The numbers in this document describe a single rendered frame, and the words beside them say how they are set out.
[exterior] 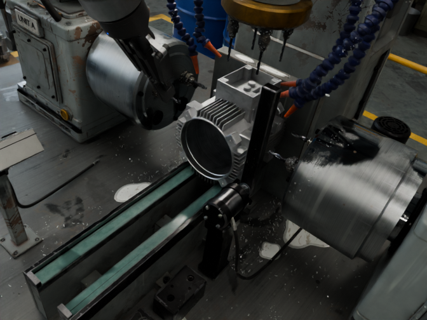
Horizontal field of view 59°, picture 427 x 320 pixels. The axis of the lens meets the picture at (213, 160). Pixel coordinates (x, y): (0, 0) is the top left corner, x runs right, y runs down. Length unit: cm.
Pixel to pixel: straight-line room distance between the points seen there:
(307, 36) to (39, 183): 79
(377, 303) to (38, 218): 77
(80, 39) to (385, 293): 90
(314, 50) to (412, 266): 55
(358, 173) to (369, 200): 5
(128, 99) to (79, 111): 24
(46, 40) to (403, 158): 91
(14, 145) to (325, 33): 72
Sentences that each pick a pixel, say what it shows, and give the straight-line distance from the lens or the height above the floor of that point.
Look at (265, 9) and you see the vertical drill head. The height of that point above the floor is 133.
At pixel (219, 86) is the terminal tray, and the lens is 87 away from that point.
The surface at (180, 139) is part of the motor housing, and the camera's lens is 91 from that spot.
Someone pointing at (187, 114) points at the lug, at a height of 108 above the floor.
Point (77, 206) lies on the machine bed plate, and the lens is 104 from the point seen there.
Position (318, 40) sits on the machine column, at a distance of 100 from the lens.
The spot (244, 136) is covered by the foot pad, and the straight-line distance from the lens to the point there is 82.
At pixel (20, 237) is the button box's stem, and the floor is 83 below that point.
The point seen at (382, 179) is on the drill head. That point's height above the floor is 114.
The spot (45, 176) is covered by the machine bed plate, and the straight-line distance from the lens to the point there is 113.
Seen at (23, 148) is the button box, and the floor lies 106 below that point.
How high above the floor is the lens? 156
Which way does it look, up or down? 40 degrees down
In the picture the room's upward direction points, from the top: 9 degrees clockwise
